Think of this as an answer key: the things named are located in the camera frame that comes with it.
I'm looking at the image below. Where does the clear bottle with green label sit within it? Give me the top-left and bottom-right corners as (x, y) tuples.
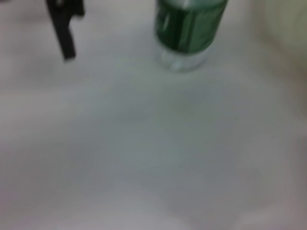
(153, 0), (228, 73)

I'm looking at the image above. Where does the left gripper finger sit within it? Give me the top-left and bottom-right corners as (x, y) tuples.
(45, 0), (86, 63)

